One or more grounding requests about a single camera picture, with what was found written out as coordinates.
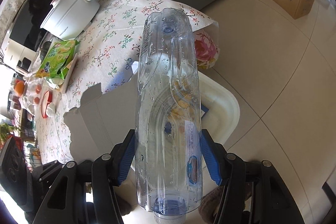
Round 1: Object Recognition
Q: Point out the torn cardboard box piece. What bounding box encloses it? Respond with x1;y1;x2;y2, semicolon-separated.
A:
63;61;138;163

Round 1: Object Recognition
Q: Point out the white tissue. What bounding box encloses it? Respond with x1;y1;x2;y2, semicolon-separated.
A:
45;102;56;117

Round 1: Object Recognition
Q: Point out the clear plastic water bottle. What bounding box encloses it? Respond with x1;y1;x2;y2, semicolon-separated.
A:
134;8;203;223

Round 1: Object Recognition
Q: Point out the white plastic trash bin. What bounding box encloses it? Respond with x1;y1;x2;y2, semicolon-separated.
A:
131;70;241;172

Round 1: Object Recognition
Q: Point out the brown knitted slipper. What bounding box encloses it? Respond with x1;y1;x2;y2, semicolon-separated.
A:
198;182;252;224

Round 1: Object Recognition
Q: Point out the small tangerine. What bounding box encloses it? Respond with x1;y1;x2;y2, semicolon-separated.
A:
35;84;42;94
34;97;40;105

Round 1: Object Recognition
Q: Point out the large orange fruit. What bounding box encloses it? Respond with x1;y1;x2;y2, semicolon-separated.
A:
14;81;25;97

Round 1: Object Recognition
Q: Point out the green onion rings bag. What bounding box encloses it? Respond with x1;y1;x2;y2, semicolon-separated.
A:
35;40;80;89

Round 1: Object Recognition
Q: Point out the floral tablecloth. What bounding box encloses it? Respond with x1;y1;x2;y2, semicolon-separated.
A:
35;0;219;163

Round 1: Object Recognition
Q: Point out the black microwave oven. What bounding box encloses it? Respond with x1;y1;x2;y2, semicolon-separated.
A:
9;0;53;51

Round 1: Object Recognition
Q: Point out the rose pattern under cloth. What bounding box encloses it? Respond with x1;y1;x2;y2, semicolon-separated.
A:
194;29;220;69

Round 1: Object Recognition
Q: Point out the white electric pot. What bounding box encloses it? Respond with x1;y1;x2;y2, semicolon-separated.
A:
41;0;100;40

